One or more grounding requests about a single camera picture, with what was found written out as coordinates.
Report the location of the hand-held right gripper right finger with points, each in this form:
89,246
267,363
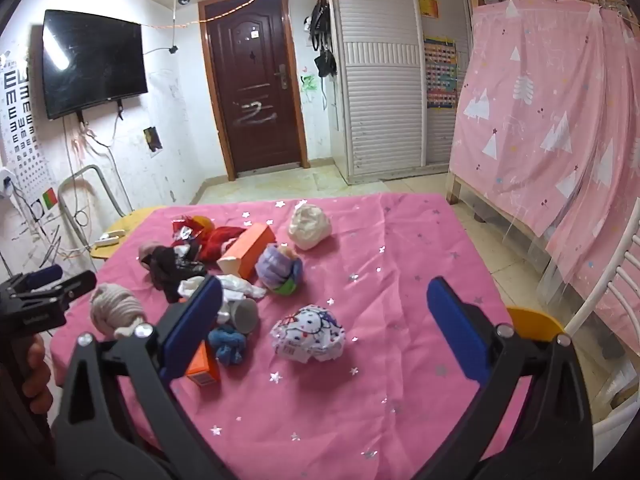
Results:
455,330

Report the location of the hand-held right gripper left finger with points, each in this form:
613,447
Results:
196,325

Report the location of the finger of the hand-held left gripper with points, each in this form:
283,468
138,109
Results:
42,276
72,286

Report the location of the white tissue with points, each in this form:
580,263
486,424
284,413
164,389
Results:
240,287

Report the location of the yellow bin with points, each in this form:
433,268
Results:
530,322

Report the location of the person's left hand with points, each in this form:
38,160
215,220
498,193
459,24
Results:
36,375

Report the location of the small orange box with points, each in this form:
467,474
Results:
202,371

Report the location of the beige yarn ball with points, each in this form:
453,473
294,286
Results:
112,310

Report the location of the grey paper cup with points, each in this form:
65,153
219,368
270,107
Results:
245,316

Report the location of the white power strip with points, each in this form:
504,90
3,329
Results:
109,239

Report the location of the black crumpled cloth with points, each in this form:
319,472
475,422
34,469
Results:
170,267

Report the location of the red green flag sticker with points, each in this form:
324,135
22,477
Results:
49,197

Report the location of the pink star tablecloth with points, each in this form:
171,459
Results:
380,285

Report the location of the red crumpled wrapper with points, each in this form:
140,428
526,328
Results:
220,240

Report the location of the large orange box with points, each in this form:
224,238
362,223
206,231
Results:
252,250

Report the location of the purple green crumpled wrapper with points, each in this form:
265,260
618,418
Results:
275,265

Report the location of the orange ball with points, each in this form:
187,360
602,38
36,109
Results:
201,221

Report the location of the white printed crumpled wrapper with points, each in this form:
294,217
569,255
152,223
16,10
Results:
307,335

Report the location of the white metal chair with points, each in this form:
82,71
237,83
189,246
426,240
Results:
600,285

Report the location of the eye chart poster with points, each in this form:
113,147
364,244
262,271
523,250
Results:
20,125

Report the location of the pink tree print curtain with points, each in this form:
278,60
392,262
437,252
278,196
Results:
540,110

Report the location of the dark brown door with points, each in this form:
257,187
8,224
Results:
252,85

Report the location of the white slatted wardrobe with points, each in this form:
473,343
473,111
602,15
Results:
385,85

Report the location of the colourful grid chart poster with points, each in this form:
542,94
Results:
441,72

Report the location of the small black handbag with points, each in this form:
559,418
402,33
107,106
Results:
325,63

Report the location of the yellow poster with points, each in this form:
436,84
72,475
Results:
428,7

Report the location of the large black handbag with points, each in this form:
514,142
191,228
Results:
320,17

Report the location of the wooden chair grey frame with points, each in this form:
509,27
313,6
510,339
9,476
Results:
127,225

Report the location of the white wall device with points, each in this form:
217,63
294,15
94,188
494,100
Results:
6,182

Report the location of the open wall socket box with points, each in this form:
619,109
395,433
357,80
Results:
153,139

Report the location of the black wall television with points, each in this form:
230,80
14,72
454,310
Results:
95,62

